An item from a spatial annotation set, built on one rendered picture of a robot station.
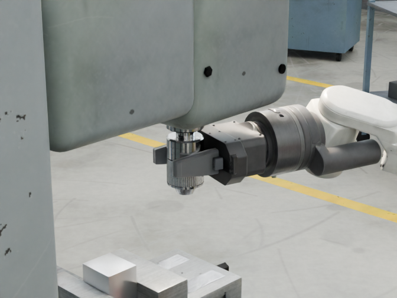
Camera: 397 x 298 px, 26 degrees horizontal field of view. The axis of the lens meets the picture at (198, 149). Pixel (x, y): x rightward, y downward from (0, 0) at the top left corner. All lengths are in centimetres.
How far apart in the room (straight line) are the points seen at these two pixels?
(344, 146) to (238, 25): 28
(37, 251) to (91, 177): 392
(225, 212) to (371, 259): 78
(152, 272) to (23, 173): 69
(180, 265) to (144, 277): 14
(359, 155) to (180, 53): 38
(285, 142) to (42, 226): 52
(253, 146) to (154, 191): 328
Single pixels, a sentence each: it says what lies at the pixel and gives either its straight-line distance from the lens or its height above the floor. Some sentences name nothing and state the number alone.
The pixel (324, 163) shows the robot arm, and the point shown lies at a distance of 112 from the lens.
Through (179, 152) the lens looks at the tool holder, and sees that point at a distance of 105.
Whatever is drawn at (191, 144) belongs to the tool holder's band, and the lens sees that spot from 105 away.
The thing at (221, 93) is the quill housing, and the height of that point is 135.
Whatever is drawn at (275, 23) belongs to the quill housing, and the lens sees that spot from 100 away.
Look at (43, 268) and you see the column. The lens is 65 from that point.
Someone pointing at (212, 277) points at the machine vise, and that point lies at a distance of 136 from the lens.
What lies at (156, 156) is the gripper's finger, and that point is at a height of 124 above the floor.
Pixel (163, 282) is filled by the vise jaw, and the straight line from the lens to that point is 126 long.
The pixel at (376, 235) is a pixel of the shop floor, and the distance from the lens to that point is 393.
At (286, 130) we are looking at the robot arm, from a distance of 110.
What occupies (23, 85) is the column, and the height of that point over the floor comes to 145.
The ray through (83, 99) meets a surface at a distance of 78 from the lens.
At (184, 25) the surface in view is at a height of 144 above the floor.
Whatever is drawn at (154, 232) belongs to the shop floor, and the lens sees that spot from 388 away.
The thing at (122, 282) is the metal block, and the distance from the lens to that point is 124.
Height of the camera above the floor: 160
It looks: 19 degrees down
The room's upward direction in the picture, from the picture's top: straight up
